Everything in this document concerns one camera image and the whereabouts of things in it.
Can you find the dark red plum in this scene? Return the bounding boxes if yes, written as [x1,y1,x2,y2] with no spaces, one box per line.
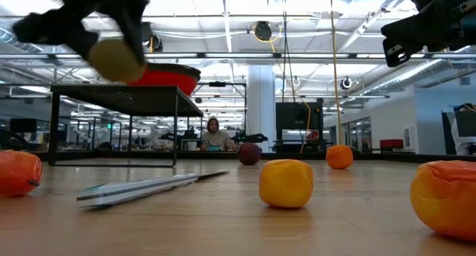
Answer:
[237,142,262,166]

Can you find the black power cable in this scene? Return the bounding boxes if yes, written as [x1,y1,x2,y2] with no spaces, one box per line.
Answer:
[281,0,291,104]

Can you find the black equipment cart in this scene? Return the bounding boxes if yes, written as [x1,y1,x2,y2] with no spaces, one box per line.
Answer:
[274,101,324,153]

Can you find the red colander with grey rim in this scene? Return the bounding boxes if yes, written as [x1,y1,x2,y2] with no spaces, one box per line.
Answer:
[128,62,202,97]

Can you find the small orange pepper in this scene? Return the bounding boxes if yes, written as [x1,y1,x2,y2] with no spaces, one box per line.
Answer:
[0,150,43,198]
[410,159,476,244]
[258,159,315,209]

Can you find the red box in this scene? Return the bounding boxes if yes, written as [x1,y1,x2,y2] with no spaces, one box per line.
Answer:
[379,138,405,150]

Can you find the small orange tangerine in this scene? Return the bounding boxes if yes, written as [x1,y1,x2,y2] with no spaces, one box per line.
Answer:
[325,144,354,170]

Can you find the black aluminium table frame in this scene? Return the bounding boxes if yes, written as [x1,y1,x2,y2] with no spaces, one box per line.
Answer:
[0,150,476,164]

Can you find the white square pillar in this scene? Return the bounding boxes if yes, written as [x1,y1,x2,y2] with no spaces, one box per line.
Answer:
[247,65,277,153]

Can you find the black perforated metal shelf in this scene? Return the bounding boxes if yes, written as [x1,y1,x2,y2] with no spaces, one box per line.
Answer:
[47,84,205,168]

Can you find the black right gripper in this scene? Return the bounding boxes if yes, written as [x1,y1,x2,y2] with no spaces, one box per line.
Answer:
[381,0,460,68]

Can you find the black monitor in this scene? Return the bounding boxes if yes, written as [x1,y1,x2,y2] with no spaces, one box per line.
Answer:
[9,118,38,134]
[455,110,476,138]

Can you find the knife with teal handle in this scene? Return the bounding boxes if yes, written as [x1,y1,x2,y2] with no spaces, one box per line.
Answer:
[76,169,231,211]

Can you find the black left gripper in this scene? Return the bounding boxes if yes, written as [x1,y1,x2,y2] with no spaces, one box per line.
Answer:
[12,0,149,65]

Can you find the person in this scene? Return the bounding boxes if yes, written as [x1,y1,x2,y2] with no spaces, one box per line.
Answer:
[199,116,238,152]
[450,103,476,156]

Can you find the brown-green kiwi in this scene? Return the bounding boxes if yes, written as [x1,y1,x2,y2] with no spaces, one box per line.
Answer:
[88,39,147,83]

